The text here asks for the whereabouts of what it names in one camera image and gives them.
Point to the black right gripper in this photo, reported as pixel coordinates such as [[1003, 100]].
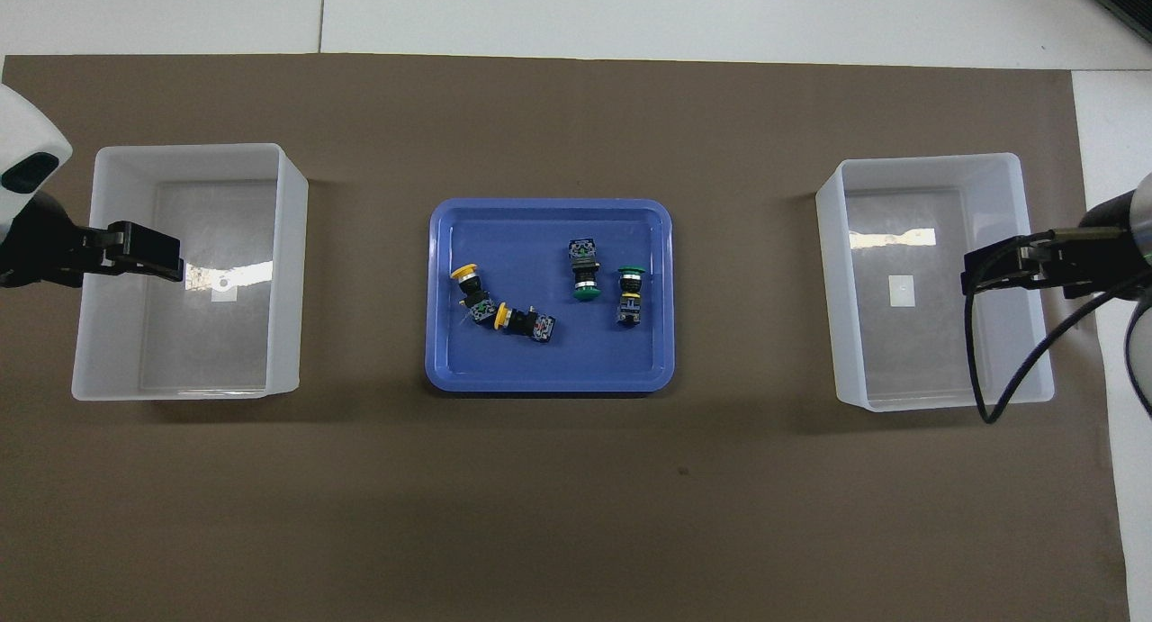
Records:
[[1107, 253]]

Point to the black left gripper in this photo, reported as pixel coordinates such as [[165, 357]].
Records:
[[36, 244]]

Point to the yellow push button switch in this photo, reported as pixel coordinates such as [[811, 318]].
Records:
[[540, 327], [481, 313]]

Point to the green push button switch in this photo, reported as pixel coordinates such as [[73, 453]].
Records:
[[630, 298], [585, 266]]

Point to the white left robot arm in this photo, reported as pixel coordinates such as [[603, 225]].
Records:
[[27, 127]]

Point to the small white paper label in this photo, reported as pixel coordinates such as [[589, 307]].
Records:
[[902, 291], [225, 291]]

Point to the translucent white plastic box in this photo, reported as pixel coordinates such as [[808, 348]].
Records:
[[207, 352], [927, 370]]

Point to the blue plastic tray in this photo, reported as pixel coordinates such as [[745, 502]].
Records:
[[549, 361]]

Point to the brown table mat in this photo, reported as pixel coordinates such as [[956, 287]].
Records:
[[540, 496]]

